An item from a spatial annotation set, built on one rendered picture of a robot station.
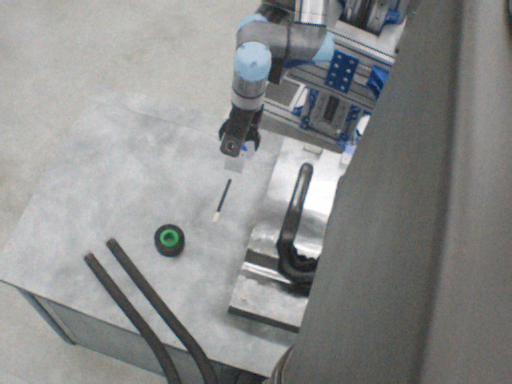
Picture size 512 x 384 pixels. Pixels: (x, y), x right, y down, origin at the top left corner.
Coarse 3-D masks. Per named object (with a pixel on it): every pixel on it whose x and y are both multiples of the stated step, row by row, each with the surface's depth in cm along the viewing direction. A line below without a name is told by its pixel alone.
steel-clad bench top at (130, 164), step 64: (128, 128) 155; (192, 128) 158; (64, 192) 143; (128, 192) 145; (192, 192) 147; (256, 192) 149; (0, 256) 131; (64, 256) 134; (192, 256) 138; (128, 320) 128; (192, 320) 129
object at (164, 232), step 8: (168, 224) 138; (160, 232) 136; (168, 232) 137; (176, 232) 137; (160, 240) 135; (176, 240) 136; (184, 240) 136; (160, 248) 134; (168, 248) 134; (176, 248) 135; (168, 256) 137
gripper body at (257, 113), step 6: (234, 108) 120; (240, 108) 119; (258, 108) 120; (258, 114) 126; (228, 120) 125; (252, 120) 125; (258, 120) 127; (252, 126) 124; (252, 132) 125; (246, 138) 128; (252, 138) 127
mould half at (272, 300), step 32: (288, 160) 145; (320, 160) 146; (288, 192) 140; (320, 192) 141; (256, 224) 130; (320, 224) 136; (256, 256) 128; (256, 288) 129; (288, 288) 130; (256, 320) 130; (288, 320) 126
